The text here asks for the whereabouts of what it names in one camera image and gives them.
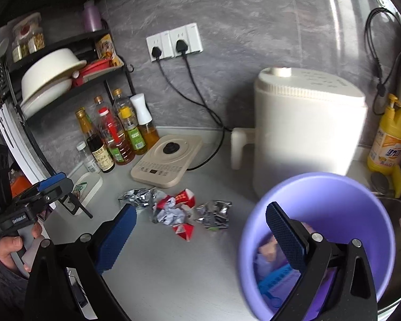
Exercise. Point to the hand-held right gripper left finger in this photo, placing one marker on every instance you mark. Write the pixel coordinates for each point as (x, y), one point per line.
(115, 237)

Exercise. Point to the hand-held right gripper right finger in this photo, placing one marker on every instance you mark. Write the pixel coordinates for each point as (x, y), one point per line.
(284, 237)

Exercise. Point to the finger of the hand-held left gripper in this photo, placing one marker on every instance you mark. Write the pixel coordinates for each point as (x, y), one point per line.
(61, 192)
(53, 182)

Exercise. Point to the blue and white box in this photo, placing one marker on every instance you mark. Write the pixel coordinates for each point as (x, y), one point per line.
(277, 281)

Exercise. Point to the purple plastic bucket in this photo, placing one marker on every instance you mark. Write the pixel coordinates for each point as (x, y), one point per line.
(354, 207)

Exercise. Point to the person's left forearm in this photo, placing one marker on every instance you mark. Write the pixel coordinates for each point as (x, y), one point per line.
(1, 284)

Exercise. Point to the person's left hand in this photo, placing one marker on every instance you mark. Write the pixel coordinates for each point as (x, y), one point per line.
(10, 249)

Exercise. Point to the orange packet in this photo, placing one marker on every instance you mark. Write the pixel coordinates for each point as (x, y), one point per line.
(20, 184)

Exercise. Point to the white tray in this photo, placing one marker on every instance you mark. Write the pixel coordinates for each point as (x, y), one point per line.
(90, 182)

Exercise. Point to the small clear white cap bottle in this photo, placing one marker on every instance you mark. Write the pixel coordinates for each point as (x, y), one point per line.
(88, 160)

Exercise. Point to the silver foil wrapper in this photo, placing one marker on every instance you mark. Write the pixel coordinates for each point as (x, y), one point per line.
(140, 197)
(215, 214)

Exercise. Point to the dark soy sauce bottle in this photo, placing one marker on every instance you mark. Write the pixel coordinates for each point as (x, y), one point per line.
(102, 155)

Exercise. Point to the yellow liquid bottle gold cap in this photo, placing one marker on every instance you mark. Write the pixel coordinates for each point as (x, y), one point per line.
(85, 125)

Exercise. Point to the red cap oil bottle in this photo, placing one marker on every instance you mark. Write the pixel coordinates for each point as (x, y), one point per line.
(118, 147)

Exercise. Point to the beige induction cooker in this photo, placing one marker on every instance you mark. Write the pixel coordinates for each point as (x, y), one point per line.
(160, 172)

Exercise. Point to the white plate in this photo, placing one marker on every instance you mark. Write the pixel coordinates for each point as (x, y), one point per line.
(43, 102)

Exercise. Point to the red and white crumpled carton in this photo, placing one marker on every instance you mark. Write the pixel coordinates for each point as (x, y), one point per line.
(185, 197)

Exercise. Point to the short gold cap bottle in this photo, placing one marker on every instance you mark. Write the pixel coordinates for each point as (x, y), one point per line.
(99, 103)

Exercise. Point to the yellow cap green label bottle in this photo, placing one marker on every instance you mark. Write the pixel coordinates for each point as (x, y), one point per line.
(133, 133)

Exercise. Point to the tall clear gold cap bottle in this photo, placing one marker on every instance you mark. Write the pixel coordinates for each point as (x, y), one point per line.
(120, 100)

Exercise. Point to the white top oil sprayer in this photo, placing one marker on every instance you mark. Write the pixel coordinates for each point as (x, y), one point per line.
(147, 120)

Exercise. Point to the large white bowl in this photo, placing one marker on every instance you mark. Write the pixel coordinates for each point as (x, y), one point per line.
(50, 70)

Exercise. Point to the white air fryer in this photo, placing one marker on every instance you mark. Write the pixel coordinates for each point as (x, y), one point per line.
(304, 123)

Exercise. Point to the red plastic container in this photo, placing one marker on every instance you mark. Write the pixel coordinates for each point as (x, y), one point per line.
(93, 68)

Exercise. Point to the small glass jar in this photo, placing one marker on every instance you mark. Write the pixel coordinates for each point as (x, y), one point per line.
(20, 50)

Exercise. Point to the white spoon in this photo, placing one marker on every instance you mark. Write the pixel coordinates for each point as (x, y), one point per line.
(1, 48)

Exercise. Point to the glass jar of nuts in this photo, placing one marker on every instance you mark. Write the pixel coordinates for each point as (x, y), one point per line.
(36, 43)

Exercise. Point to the yellow dish soap bottle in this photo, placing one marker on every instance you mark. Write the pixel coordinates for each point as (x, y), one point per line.
(387, 140)

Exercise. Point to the yellow snack packet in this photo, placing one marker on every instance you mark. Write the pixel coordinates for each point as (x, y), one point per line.
(106, 50)

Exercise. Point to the black kitchen rack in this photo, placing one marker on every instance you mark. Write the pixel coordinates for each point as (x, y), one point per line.
(70, 38)

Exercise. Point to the purple cup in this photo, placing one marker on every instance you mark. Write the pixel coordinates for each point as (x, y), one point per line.
(92, 16)

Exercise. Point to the white wall socket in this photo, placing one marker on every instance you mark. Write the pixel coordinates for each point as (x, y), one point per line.
(192, 36)
(153, 40)

